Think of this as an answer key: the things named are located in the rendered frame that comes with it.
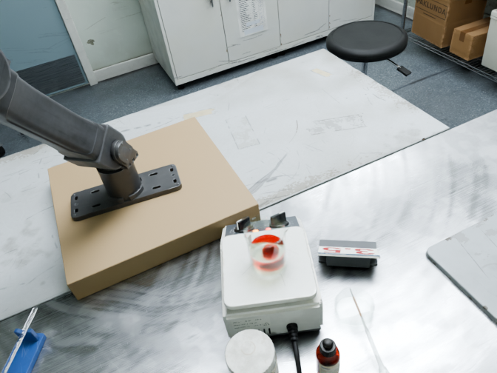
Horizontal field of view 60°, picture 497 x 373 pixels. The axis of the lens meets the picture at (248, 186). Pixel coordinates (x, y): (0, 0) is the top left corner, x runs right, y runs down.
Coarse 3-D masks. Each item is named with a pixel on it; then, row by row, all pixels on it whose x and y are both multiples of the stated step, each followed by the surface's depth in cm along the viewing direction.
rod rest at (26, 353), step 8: (24, 336) 61; (32, 336) 61; (40, 336) 63; (24, 344) 62; (32, 344) 62; (40, 344) 62; (16, 352) 61; (24, 352) 61; (32, 352) 61; (16, 360) 60; (24, 360) 60; (32, 360) 60; (16, 368) 59; (24, 368) 59; (32, 368) 60
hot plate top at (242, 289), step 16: (224, 240) 62; (240, 240) 61; (288, 240) 60; (304, 240) 60; (224, 256) 59; (240, 256) 59; (288, 256) 58; (304, 256) 58; (224, 272) 57; (240, 272) 57; (288, 272) 56; (304, 272) 56; (224, 288) 56; (240, 288) 55; (256, 288) 55; (272, 288) 55; (288, 288) 54; (304, 288) 54; (240, 304) 53; (256, 304) 53; (272, 304) 54
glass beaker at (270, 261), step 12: (252, 216) 54; (264, 216) 55; (276, 216) 54; (252, 228) 55; (264, 228) 56; (276, 228) 55; (288, 228) 52; (252, 240) 56; (252, 252) 53; (264, 252) 52; (276, 252) 52; (252, 264) 55; (264, 264) 54; (276, 264) 54; (264, 276) 55; (276, 276) 55
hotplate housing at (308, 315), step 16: (224, 304) 56; (288, 304) 55; (304, 304) 54; (320, 304) 55; (224, 320) 56; (240, 320) 55; (256, 320) 55; (272, 320) 56; (288, 320) 56; (304, 320) 56; (320, 320) 57
